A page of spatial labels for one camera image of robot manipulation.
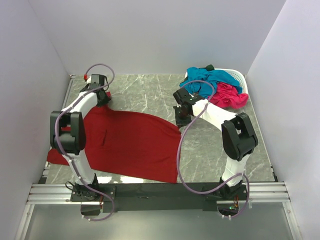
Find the red t-shirt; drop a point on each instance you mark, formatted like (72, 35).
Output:
(133, 144)

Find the blue t-shirt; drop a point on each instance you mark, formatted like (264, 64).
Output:
(210, 81)

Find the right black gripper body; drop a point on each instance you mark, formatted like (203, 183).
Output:
(181, 119)

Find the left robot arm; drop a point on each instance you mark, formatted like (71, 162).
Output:
(68, 135)

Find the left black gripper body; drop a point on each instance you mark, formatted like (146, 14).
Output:
(106, 99)

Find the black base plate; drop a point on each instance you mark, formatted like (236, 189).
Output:
(166, 196)

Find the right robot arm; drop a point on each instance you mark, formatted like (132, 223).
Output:
(239, 138)

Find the dark green garment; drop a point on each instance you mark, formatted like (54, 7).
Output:
(210, 67)

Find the white laundry basket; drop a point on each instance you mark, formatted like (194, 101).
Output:
(238, 76)

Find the pink t-shirt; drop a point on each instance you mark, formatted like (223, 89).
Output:
(227, 96)

